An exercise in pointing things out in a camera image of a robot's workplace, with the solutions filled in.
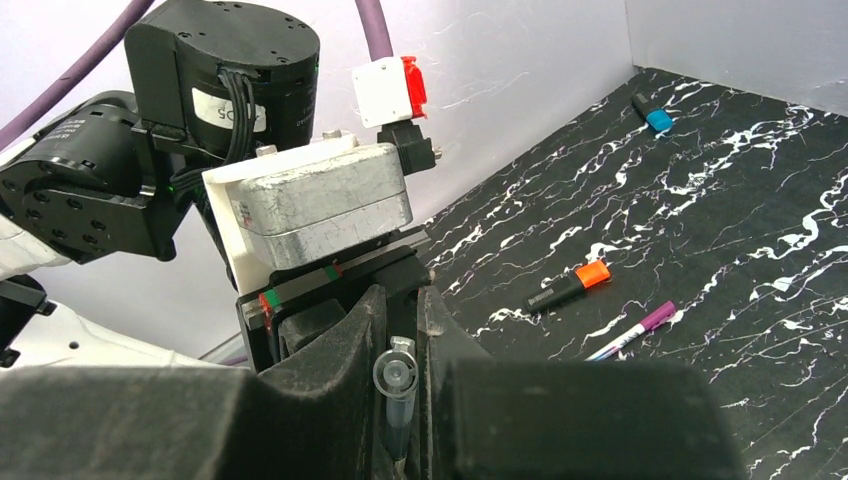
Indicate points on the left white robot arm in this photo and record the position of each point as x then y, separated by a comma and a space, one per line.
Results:
209, 106

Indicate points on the magenta pen cap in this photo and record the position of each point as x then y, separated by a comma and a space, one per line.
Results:
658, 317

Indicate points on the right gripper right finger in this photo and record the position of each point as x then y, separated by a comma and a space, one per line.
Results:
491, 418

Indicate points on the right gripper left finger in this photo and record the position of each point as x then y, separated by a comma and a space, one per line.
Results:
309, 417

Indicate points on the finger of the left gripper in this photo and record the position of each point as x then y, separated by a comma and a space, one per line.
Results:
300, 326

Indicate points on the white marker pen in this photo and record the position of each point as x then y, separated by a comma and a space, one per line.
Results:
618, 343

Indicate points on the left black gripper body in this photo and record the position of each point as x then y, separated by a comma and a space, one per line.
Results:
391, 261

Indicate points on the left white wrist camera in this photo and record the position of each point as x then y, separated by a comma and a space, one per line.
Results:
285, 210

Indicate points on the black ballpoint pen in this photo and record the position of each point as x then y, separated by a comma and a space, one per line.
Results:
399, 430

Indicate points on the clear pen cap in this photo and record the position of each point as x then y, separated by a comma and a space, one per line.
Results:
396, 377

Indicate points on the blue capped black marker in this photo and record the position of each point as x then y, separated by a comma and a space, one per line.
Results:
652, 113

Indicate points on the orange black highlighter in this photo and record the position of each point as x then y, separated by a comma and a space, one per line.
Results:
570, 286

